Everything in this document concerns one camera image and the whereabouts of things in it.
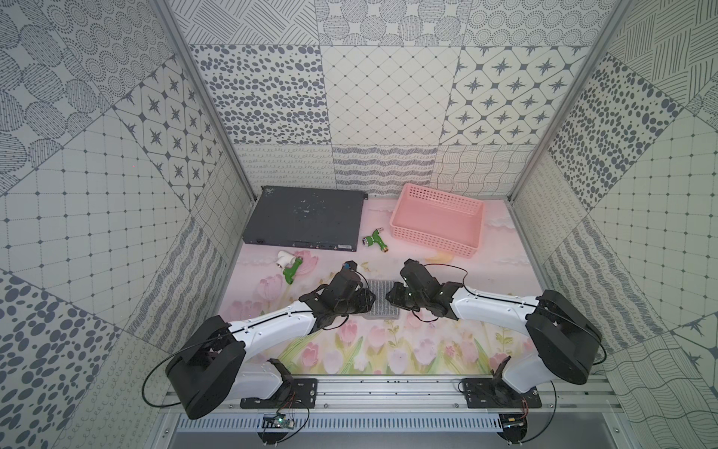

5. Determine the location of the white green spray nozzle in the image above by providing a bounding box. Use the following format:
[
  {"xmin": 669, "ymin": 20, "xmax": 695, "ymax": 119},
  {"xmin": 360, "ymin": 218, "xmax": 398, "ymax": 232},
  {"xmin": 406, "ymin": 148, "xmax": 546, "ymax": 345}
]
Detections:
[{"xmin": 276, "ymin": 251, "xmax": 303, "ymax": 285}]

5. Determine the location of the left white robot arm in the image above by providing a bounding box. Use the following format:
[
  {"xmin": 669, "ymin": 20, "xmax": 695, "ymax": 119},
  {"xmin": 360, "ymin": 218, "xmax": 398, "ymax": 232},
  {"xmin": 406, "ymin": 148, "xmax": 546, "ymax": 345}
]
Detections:
[{"xmin": 166, "ymin": 269, "xmax": 376, "ymax": 420}]

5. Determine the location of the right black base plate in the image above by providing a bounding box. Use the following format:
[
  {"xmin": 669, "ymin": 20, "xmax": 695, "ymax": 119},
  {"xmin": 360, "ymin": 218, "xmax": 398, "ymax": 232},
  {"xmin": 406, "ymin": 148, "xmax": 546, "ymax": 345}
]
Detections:
[{"xmin": 458, "ymin": 378, "xmax": 542, "ymax": 409}]

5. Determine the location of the green hose nozzle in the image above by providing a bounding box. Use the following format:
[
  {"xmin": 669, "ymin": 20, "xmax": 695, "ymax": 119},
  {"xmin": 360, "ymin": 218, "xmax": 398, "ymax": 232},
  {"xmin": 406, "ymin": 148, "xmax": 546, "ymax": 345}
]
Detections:
[{"xmin": 362, "ymin": 227, "xmax": 389, "ymax": 253}]

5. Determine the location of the pink plastic basket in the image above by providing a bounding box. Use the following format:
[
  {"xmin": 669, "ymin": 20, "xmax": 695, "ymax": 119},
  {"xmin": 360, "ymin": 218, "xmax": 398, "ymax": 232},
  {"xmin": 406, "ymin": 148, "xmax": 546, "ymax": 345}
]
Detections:
[{"xmin": 390, "ymin": 183, "xmax": 485, "ymax": 258}]

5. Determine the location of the floral pink table mat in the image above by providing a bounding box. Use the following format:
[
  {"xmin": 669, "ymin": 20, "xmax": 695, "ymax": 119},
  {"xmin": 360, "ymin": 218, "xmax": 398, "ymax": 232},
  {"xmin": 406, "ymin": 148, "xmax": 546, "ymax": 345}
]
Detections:
[{"xmin": 219, "ymin": 198, "xmax": 542, "ymax": 376}]

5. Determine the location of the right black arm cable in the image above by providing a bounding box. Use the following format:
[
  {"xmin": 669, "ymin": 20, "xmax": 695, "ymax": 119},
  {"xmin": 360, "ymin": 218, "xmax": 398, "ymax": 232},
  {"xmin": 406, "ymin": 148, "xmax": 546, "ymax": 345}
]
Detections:
[{"xmin": 408, "ymin": 262, "xmax": 610, "ymax": 445}]

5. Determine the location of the grey striped dishcloth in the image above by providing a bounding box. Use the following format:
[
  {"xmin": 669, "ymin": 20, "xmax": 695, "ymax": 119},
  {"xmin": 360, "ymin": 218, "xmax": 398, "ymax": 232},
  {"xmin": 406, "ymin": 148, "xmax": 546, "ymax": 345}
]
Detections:
[{"xmin": 362, "ymin": 280, "xmax": 400, "ymax": 321}]

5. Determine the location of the green circuit board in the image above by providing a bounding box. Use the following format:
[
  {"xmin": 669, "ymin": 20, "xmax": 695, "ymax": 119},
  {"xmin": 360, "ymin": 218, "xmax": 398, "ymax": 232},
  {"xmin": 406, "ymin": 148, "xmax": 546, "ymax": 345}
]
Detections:
[{"xmin": 263, "ymin": 413, "xmax": 295, "ymax": 430}]

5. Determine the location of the aluminium rail frame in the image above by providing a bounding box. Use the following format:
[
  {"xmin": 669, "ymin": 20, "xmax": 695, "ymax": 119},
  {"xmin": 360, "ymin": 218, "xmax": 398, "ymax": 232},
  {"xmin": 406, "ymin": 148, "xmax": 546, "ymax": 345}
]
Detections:
[{"xmin": 162, "ymin": 375, "xmax": 625, "ymax": 436}]

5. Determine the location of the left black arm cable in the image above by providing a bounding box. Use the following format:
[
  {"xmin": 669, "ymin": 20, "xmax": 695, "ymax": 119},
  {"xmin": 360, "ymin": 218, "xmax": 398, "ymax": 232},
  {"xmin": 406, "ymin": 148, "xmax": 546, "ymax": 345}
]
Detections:
[{"xmin": 141, "ymin": 268, "xmax": 371, "ymax": 445}]

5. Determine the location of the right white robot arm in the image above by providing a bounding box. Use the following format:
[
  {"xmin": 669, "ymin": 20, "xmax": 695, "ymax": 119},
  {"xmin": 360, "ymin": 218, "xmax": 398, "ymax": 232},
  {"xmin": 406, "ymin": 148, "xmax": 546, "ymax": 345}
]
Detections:
[{"xmin": 386, "ymin": 259, "xmax": 606, "ymax": 394}]

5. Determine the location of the black flat electronics box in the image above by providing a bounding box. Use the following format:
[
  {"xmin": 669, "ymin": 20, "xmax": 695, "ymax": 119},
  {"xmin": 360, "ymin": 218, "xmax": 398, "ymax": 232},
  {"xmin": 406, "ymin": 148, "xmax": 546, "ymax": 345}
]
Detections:
[{"xmin": 242, "ymin": 185, "xmax": 368, "ymax": 252}]

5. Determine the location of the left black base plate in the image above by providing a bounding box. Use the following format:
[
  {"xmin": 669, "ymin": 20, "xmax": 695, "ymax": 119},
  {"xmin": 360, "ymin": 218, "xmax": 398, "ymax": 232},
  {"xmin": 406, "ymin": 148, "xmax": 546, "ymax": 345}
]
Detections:
[{"xmin": 240, "ymin": 378, "xmax": 319, "ymax": 410}]

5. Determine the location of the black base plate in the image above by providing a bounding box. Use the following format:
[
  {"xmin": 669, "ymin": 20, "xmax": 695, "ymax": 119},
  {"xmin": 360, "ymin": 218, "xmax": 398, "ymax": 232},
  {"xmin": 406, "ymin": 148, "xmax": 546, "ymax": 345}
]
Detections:
[
  {"xmin": 458, "ymin": 378, "xmax": 542, "ymax": 409},
  {"xmin": 240, "ymin": 378, "xmax": 319, "ymax": 410}
]

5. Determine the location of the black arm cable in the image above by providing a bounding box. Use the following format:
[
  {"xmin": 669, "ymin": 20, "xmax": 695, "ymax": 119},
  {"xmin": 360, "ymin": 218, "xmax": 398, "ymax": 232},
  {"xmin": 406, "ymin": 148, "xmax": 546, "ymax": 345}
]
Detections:
[
  {"xmin": 141, "ymin": 268, "xmax": 371, "ymax": 445},
  {"xmin": 408, "ymin": 262, "xmax": 610, "ymax": 445}
]

